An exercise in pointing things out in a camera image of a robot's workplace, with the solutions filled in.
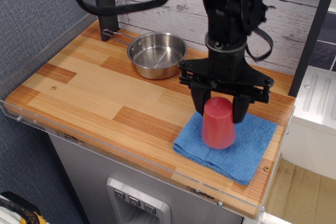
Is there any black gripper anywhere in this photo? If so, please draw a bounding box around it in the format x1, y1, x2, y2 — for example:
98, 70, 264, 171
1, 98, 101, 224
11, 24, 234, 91
178, 37, 274, 124

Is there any red plastic cup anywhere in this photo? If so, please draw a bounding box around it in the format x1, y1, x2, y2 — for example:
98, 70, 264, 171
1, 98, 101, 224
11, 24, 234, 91
201, 97, 236, 149

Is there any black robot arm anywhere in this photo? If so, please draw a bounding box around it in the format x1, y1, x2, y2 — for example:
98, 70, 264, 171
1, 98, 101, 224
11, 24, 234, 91
178, 0, 274, 123

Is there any blue folded napkin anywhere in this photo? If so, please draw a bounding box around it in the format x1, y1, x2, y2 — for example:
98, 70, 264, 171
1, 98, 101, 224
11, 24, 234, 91
173, 112, 277, 185

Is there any white toy sink unit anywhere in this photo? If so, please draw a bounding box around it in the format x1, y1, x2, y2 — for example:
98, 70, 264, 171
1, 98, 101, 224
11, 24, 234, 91
280, 66, 335, 179

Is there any silver dispenser panel with buttons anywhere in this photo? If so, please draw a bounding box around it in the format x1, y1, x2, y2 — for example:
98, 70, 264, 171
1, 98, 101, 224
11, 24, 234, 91
106, 177, 171, 223

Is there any silver toy fridge cabinet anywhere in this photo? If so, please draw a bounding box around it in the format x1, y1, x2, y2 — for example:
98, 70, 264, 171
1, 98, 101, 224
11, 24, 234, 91
50, 135, 243, 223

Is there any yellow black object at corner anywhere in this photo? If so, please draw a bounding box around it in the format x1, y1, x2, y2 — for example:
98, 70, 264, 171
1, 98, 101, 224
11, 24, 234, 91
1, 198, 47, 223

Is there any steel pot with handle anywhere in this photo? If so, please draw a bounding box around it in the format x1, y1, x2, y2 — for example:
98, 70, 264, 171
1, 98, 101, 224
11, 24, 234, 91
102, 29, 188, 80

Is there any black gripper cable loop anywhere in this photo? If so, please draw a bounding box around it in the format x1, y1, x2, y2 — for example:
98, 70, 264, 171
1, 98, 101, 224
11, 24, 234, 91
245, 27, 274, 62

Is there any black right frame post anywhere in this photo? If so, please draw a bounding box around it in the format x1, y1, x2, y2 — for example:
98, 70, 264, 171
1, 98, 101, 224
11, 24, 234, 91
288, 0, 332, 98

